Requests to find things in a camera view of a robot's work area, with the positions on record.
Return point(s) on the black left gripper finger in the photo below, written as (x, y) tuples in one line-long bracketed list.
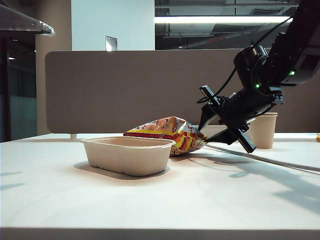
[(20, 23)]

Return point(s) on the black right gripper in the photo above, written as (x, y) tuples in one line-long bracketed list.
[(240, 105)]

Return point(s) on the colourful striped chip bag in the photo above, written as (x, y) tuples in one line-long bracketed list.
[(185, 140)]

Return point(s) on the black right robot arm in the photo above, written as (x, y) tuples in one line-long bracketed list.
[(295, 50)]

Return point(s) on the beige pulp food box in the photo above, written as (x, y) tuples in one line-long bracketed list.
[(125, 160)]

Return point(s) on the beige paper cup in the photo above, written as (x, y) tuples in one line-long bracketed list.
[(265, 135)]

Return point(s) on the brown desk divider panel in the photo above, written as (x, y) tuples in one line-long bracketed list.
[(125, 87)]

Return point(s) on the small orange object at edge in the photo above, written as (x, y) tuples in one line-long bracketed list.
[(318, 138)]

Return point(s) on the white ceiling light strip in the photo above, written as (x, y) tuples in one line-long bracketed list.
[(212, 20)]

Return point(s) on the metal wall plate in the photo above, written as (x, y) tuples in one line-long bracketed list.
[(111, 43)]

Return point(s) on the white divider bracket foot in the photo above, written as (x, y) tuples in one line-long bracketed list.
[(73, 136)]

